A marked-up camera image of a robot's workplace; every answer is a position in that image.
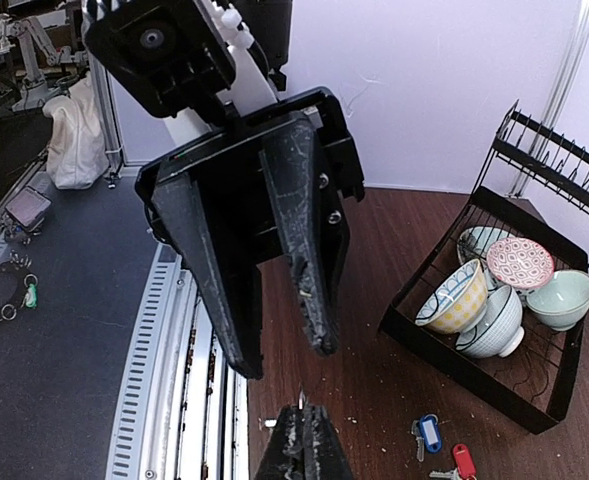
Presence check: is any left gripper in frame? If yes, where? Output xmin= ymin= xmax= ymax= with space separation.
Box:
xmin=135 ymin=86 xmax=364 ymax=379

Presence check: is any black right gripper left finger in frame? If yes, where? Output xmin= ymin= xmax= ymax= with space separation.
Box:
xmin=254 ymin=405 xmax=305 ymax=480

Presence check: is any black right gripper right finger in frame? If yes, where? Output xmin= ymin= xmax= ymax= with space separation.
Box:
xmin=302 ymin=404 xmax=354 ymax=480

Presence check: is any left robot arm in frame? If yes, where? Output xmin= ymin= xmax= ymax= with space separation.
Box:
xmin=82 ymin=1 xmax=365 ymax=379

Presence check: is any red tag with keys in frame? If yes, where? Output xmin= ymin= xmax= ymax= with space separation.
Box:
xmin=429 ymin=443 xmax=477 ymax=480

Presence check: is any blue key tag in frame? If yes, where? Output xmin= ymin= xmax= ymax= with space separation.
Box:
xmin=410 ymin=414 xmax=443 ymax=463

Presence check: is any white cloth bag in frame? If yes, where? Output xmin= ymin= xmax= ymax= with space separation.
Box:
xmin=42 ymin=76 xmax=109 ymax=190

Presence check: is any yellow blue patterned bowl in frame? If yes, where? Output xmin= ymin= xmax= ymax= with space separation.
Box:
xmin=414 ymin=259 xmax=489 ymax=335

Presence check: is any blue lined bowl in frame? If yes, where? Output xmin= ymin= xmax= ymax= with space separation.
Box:
xmin=456 ymin=226 xmax=512 ymax=293

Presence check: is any white blue striped bowl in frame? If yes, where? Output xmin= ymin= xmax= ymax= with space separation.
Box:
xmin=455 ymin=285 xmax=525 ymax=359

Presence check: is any pink patterned bowl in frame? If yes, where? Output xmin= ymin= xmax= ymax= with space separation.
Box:
xmin=487 ymin=237 xmax=555 ymax=296

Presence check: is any light green bowl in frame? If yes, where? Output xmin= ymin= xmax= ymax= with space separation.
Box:
xmin=526 ymin=270 xmax=589 ymax=332

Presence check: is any metal base rail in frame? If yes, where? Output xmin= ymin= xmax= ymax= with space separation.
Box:
xmin=105 ymin=245 xmax=250 ymax=479

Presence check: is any black wire dish rack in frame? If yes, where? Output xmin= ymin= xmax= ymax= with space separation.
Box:
xmin=380 ymin=106 xmax=589 ymax=434

